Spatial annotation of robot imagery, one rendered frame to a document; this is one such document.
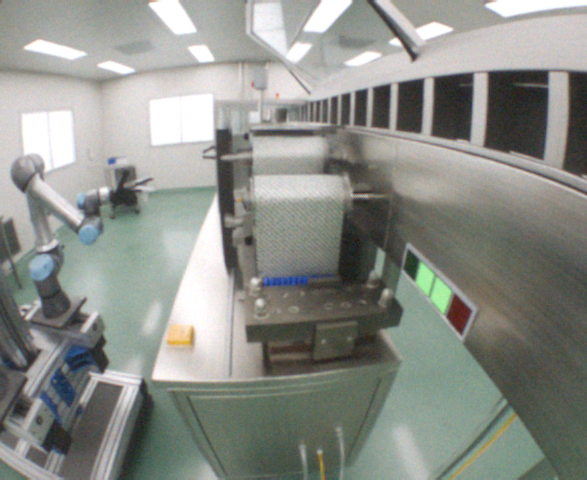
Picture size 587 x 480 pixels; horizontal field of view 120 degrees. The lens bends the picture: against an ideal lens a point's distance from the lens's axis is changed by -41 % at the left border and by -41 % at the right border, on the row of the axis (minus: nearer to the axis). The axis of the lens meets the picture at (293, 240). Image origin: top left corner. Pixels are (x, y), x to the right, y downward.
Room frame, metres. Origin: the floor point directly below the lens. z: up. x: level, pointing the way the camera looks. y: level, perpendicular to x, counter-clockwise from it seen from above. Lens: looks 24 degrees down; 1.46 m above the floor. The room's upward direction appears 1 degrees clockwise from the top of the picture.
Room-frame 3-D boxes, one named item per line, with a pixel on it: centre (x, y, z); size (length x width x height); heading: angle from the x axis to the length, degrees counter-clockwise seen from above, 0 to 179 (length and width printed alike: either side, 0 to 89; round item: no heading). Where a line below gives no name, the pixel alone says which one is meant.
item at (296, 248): (0.71, -0.02, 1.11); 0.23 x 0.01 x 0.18; 99
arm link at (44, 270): (0.69, 1.01, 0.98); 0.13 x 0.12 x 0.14; 29
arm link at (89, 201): (0.93, 0.84, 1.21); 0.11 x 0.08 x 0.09; 119
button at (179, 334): (0.56, 0.31, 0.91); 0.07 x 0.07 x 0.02; 9
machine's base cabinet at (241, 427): (1.69, 0.20, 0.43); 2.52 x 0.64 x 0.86; 9
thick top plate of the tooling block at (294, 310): (0.60, -0.08, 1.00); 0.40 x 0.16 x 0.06; 99
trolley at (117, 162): (4.51, 3.19, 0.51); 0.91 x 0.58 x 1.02; 33
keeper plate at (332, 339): (0.51, -0.11, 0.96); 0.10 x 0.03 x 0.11; 99
